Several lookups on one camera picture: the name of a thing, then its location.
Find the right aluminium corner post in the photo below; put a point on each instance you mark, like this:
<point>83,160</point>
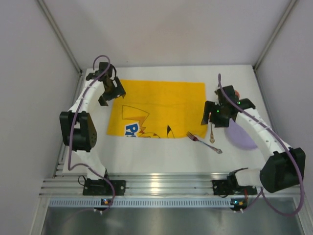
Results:
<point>276,31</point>

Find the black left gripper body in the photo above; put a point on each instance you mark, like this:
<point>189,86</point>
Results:
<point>113,92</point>

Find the gold ornate spoon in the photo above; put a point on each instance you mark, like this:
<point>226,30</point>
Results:
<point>212,139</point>

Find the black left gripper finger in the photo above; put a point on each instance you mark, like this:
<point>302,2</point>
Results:
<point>103,100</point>
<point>120,93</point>

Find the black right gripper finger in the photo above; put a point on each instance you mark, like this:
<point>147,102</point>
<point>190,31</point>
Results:
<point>221,124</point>
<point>206,112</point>

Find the aluminium corner post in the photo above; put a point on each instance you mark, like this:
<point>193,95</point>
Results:
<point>62,41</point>
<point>276,31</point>

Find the left aluminium corner post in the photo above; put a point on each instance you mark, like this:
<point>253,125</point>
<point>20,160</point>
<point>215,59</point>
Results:
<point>62,41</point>

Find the aluminium table frame rail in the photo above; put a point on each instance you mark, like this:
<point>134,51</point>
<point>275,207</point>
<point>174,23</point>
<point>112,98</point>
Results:
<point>139,184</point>

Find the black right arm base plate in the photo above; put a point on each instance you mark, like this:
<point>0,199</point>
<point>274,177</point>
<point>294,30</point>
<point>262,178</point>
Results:
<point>224,188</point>

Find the slotted grey cable duct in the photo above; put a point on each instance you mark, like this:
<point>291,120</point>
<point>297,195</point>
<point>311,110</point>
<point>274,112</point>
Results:
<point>147,202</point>

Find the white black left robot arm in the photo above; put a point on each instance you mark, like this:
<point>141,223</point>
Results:
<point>77,127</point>

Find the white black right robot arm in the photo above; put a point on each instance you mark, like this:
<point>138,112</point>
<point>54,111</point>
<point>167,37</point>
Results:
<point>284,165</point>

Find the pink plastic cup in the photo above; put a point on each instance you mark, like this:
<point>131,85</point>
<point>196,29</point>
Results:
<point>237,94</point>

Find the lavender plastic plate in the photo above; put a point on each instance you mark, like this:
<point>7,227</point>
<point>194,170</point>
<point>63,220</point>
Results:
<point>239,137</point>

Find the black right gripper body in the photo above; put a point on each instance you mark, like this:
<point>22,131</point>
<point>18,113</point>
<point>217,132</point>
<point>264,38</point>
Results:
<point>217,117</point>

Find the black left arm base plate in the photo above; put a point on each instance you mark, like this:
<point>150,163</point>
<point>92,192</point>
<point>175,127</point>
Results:
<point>102,188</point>

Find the iridescent rainbow fork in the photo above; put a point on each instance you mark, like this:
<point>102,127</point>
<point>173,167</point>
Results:
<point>194,138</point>

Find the yellow Pikachu placemat cloth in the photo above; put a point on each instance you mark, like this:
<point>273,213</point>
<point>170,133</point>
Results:
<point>158,110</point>

